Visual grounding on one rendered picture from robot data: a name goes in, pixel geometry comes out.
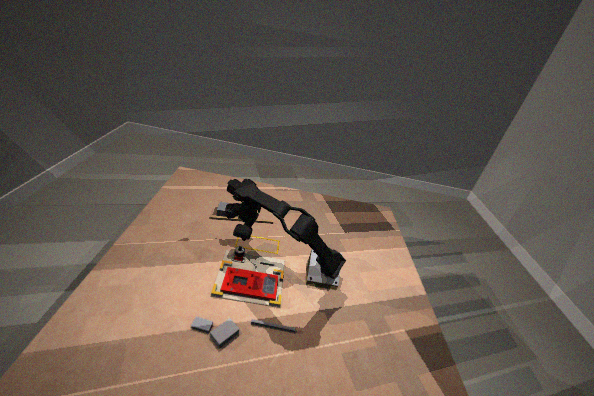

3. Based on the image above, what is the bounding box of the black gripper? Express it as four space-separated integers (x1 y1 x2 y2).
233 205 261 241

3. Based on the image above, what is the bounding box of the grey flat bar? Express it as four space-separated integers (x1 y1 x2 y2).
251 319 295 333

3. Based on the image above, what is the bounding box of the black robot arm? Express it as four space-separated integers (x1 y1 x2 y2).
225 179 346 279

